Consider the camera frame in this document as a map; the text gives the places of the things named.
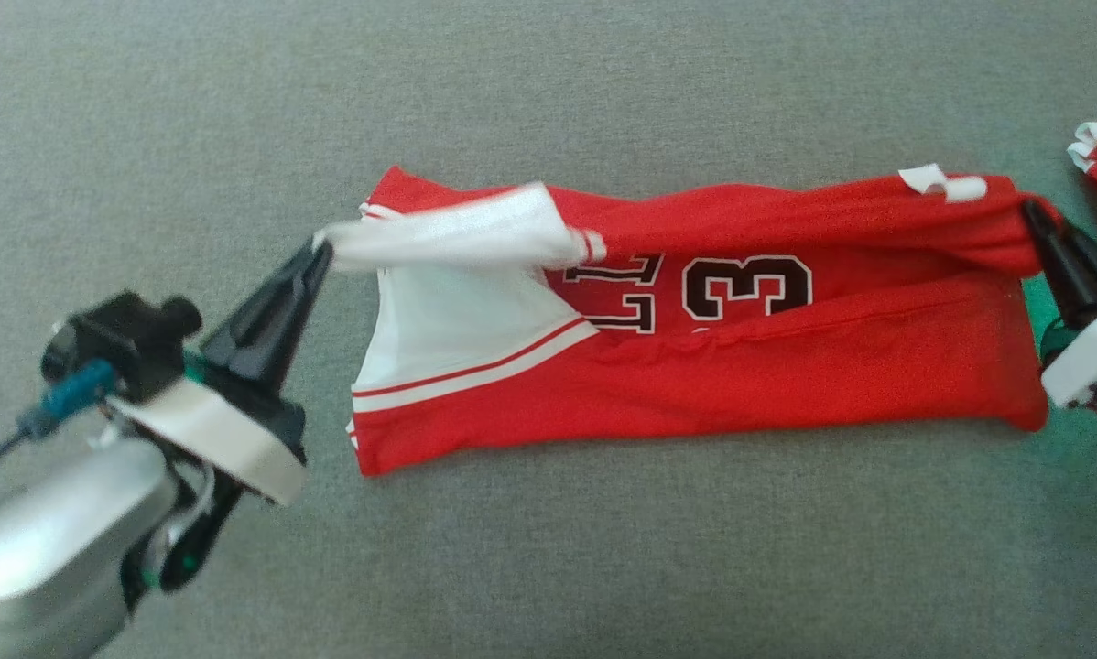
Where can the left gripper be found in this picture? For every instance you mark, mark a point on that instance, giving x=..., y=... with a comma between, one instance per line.
x=228, y=430

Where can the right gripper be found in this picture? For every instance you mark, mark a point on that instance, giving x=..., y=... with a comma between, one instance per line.
x=1093, y=357

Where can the red white basketball jersey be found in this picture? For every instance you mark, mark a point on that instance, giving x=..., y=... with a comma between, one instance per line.
x=741, y=366

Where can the large grey sofa seat cushion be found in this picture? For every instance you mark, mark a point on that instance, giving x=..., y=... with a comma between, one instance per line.
x=548, y=567

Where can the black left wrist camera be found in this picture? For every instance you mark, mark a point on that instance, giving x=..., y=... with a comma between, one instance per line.
x=127, y=343

